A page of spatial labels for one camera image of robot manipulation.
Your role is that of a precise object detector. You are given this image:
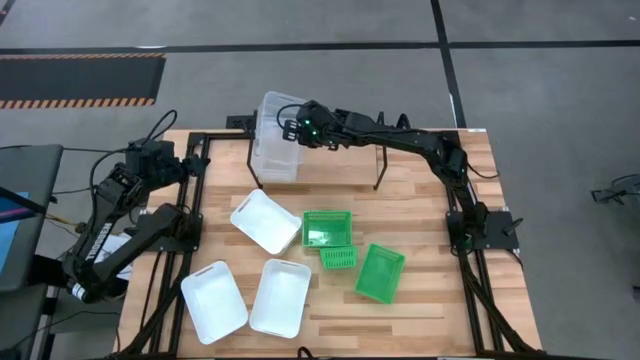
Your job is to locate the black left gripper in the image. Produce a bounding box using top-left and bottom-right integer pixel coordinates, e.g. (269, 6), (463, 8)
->
(169, 154), (212, 179)

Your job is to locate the white plastic basket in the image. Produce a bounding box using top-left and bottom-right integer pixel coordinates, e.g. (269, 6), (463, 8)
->
(229, 188), (304, 255)
(248, 258), (313, 340)
(180, 260), (250, 346)

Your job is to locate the black aluminium table frame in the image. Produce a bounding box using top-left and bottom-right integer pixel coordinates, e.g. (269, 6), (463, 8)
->
(114, 129), (546, 360)

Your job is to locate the white printed paper sheet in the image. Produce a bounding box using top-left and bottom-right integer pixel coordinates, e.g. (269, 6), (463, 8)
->
(94, 233), (135, 281)

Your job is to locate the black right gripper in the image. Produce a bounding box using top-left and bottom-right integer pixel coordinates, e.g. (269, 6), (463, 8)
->
(283, 99), (341, 150)

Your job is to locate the green plastic basket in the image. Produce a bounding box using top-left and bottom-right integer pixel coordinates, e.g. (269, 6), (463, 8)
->
(319, 245), (359, 271)
(354, 243), (406, 305)
(302, 210), (353, 249)

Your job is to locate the black hazard-striped floor mat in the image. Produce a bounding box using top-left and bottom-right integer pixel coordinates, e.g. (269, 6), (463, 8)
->
(0, 53), (167, 110)

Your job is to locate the black stand base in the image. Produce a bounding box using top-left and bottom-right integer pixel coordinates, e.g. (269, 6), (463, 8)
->
(591, 173), (640, 206)

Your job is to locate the grey side table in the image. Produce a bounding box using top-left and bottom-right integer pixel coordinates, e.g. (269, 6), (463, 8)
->
(0, 144), (65, 294)

